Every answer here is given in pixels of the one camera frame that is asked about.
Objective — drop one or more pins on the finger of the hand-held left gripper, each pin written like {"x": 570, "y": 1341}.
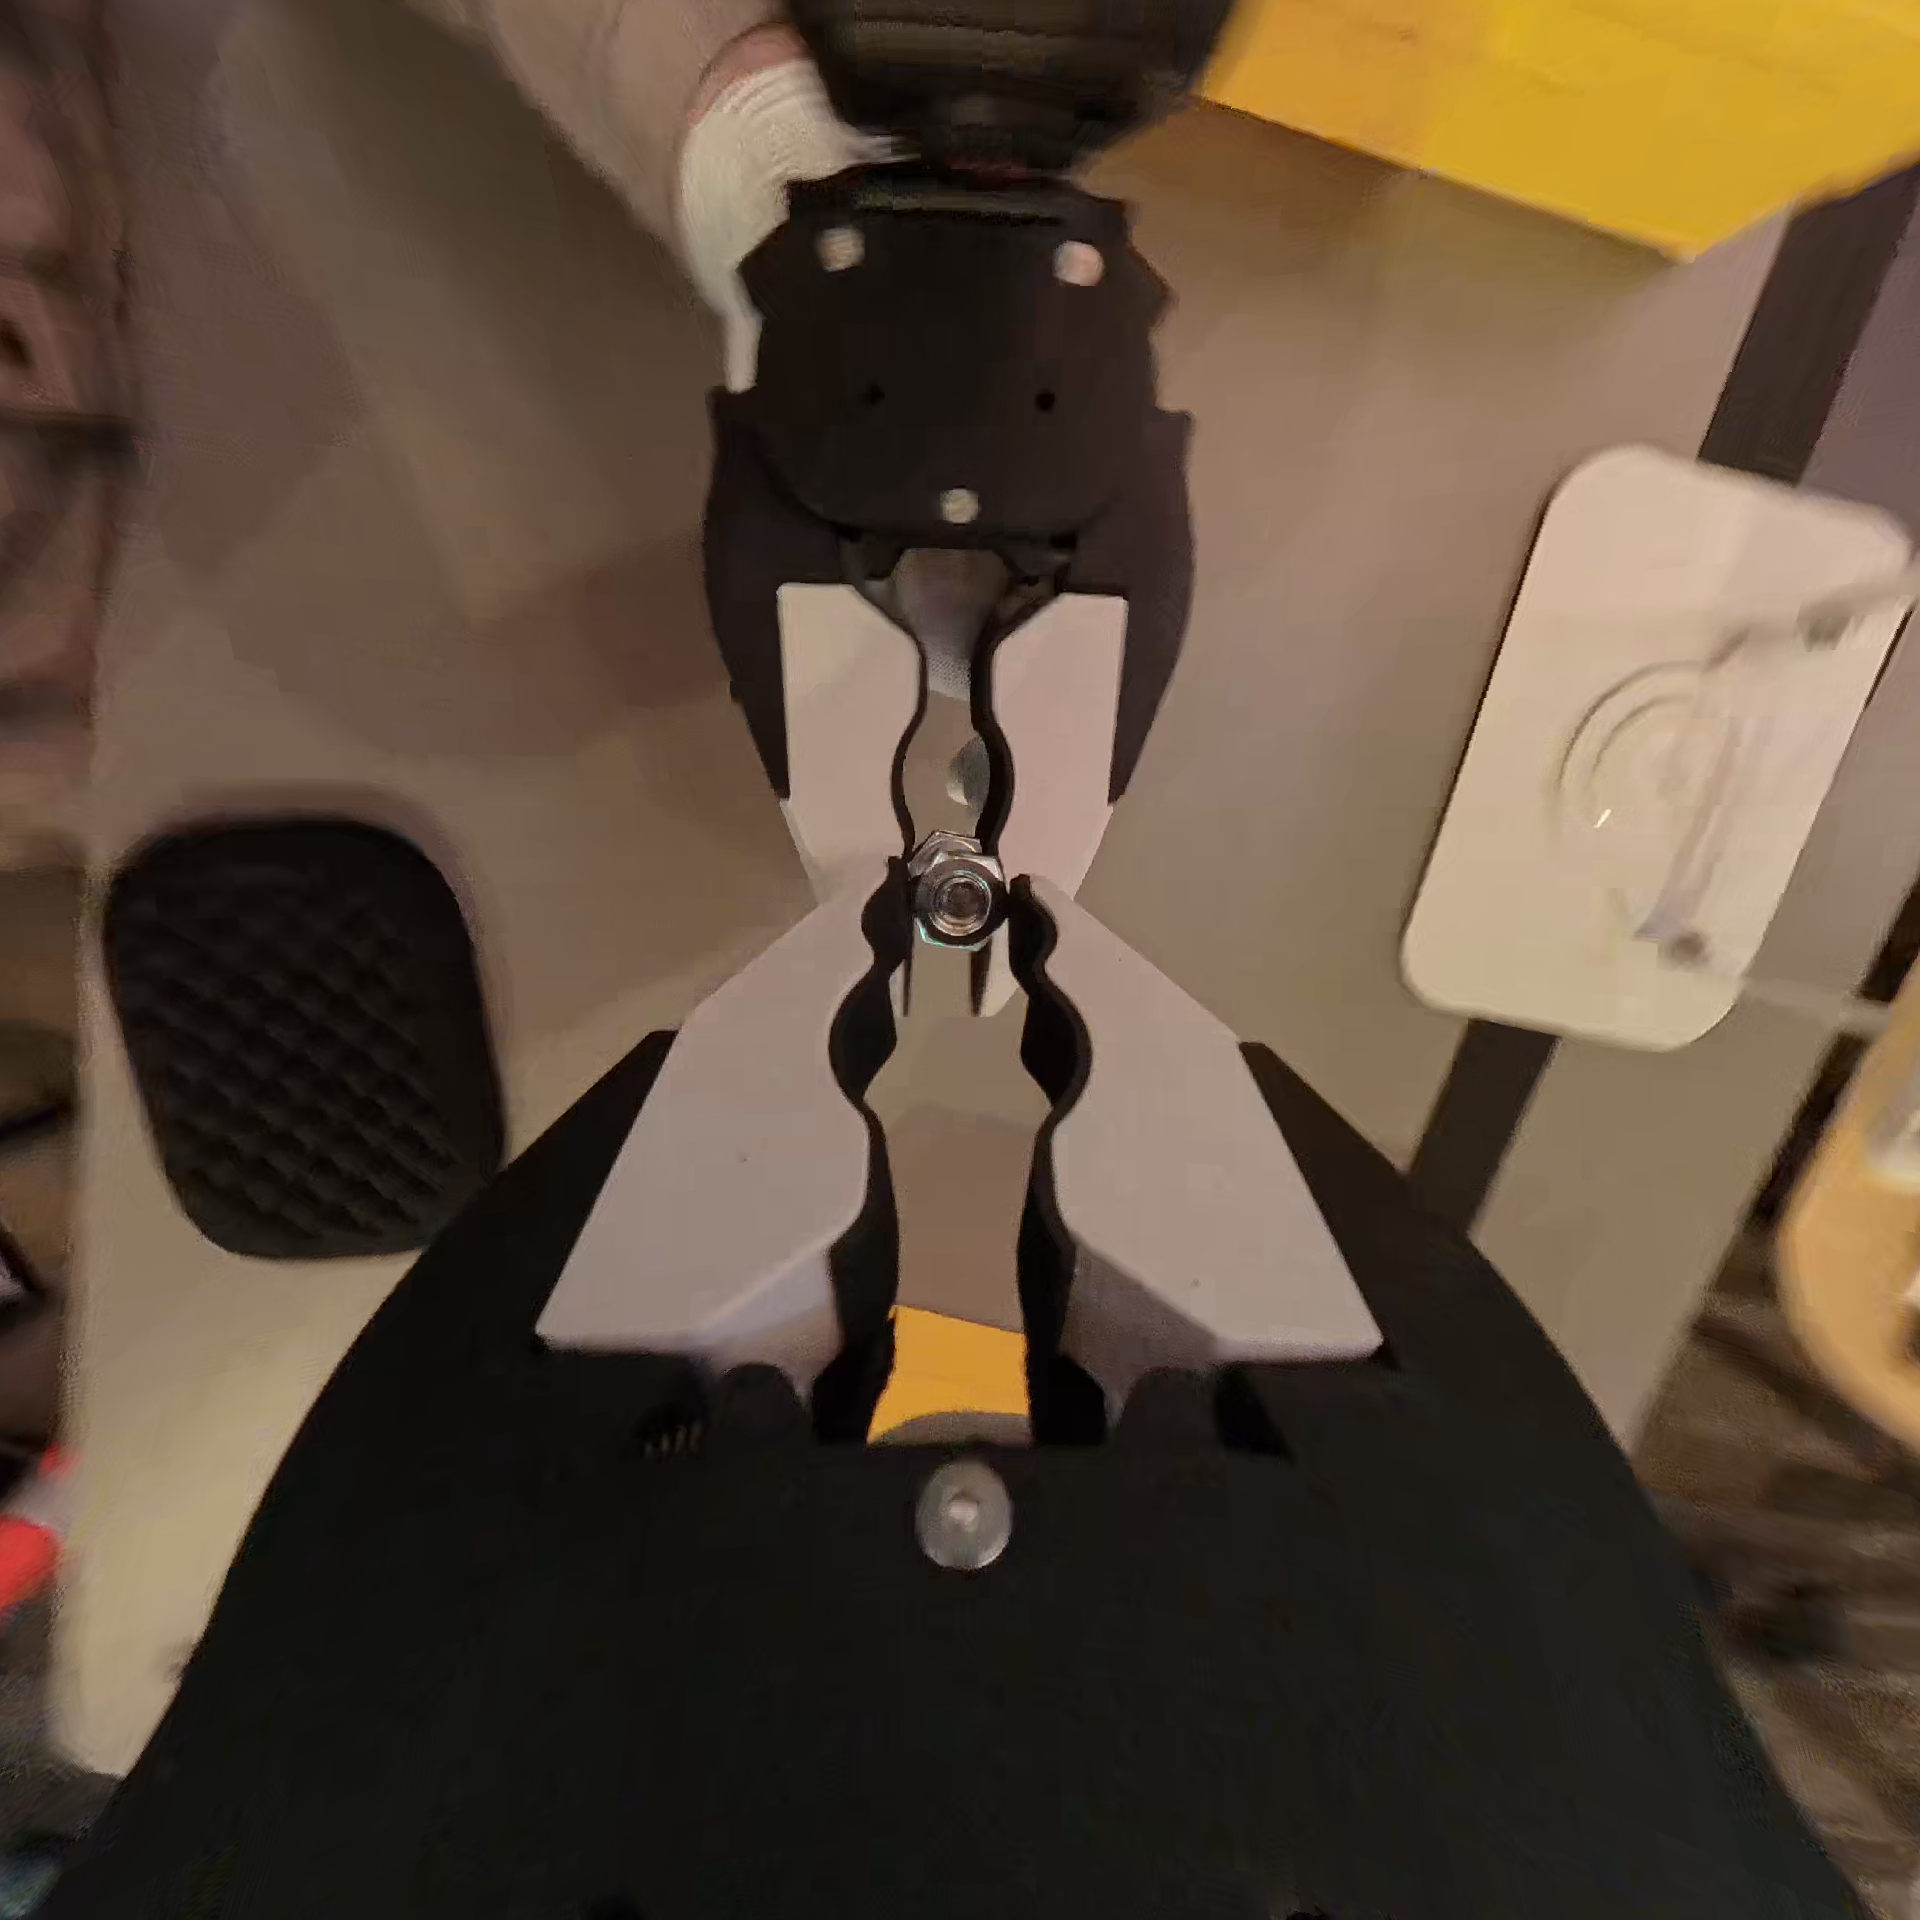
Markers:
{"x": 1066, "y": 707}
{"x": 841, "y": 707}

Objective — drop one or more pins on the silver hex nut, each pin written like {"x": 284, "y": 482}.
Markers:
{"x": 957, "y": 894}

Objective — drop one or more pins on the black round pad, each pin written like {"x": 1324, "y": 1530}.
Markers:
{"x": 301, "y": 1037}

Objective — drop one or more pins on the yellow plastic bin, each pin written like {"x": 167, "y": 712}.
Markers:
{"x": 1561, "y": 106}

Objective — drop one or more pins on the person's left hand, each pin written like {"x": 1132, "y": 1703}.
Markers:
{"x": 750, "y": 165}

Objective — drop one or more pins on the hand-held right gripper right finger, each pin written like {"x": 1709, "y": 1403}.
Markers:
{"x": 1201, "y": 1200}

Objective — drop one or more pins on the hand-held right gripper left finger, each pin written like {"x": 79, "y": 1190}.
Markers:
{"x": 721, "y": 1200}

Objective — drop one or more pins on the wooden document stand white base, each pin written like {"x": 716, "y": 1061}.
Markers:
{"x": 1636, "y": 751}

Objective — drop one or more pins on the person's left forearm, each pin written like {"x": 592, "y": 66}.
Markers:
{"x": 601, "y": 30}

